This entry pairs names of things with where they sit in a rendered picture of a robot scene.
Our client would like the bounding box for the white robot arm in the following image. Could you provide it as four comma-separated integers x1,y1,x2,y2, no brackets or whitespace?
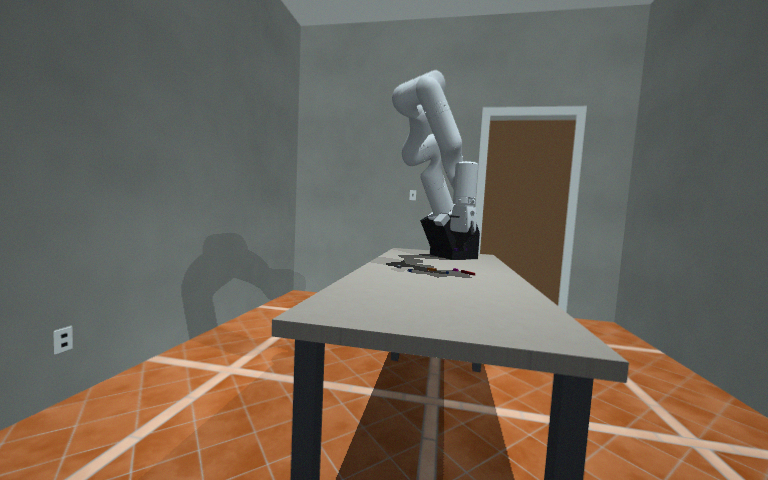
392,70,478,226

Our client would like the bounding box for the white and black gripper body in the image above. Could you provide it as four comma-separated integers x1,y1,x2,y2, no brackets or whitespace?
450,205,476,233

